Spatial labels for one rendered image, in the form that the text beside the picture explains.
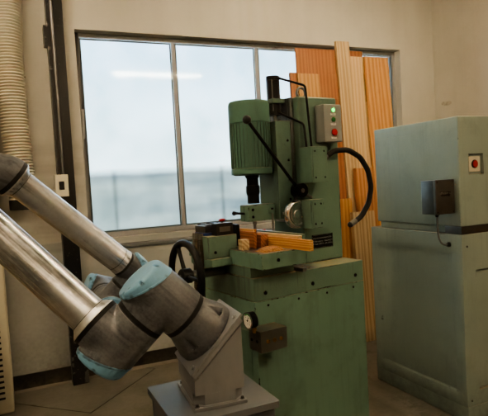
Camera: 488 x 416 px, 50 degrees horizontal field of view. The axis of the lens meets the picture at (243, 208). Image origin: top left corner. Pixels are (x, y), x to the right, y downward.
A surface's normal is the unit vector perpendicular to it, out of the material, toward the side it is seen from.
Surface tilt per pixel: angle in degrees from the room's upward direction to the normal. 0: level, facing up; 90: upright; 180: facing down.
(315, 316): 90
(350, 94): 86
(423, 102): 90
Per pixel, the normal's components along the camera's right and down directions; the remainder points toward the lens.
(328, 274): 0.54, 0.01
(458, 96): -0.91, 0.07
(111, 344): 0.06, -0.07
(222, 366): 0.33, 0.03
